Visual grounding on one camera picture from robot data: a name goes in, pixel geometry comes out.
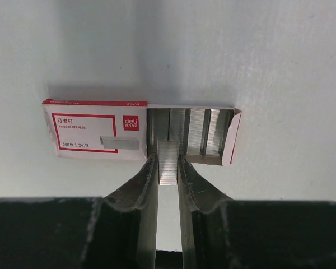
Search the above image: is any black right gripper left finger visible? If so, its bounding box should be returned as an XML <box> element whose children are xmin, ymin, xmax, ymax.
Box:
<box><xmin>0</xmin><ymin>155</ymin><xmax>158</xmax><ymax>268</ymax></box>

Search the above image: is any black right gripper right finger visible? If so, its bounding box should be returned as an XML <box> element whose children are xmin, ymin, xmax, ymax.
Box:
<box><xmin>178</xmin><ymin>156</ymin><xmax>336</xmax><ymax>268</ymax></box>

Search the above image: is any grey staple strip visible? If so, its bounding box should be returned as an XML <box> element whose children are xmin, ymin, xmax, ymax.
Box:
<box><xmin>157</xmin><ymin>135</ymin><xmax>180</xmax><ymax>186</ymax></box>

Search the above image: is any red white staple box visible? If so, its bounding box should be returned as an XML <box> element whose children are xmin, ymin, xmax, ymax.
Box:
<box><xmin>42</xmin><ymin>99</ymin><xmax>242</xmax><ymax>166</ymax></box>

